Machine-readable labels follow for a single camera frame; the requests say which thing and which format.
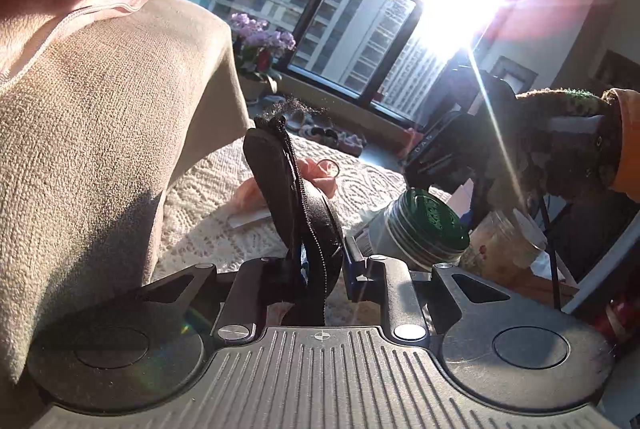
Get brown knit gloved hand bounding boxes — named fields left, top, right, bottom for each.
left=473, top=88, right=639, bottom=212

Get beige fleece blanket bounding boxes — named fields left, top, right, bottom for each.
left=1, top=0, right=248, bottom=384

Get potted pink orchid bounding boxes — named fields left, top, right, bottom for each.
left=230, top=13, right=296, bottom=103

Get black zip pouch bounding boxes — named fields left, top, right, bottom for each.
left=243, top=116, right=345, bottom=326

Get green lid glass jar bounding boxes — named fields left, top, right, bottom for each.
left=367, top=188, right=470, bottom=272

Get grey sneakers pair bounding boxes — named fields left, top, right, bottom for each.
left=298, top=125, right=340, bottom=149

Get picture frame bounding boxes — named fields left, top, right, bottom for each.
left=490, top=56, right=538, bottom=94

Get pink shoes in box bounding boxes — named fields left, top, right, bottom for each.
left=331, top=131, right=367, bottom=157

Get white lace tablecloth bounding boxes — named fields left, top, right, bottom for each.
left=153, top=130, right=426, bottom=327

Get clear plastic jar white lid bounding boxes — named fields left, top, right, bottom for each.
left=459, top=208, right=547, bottom=287

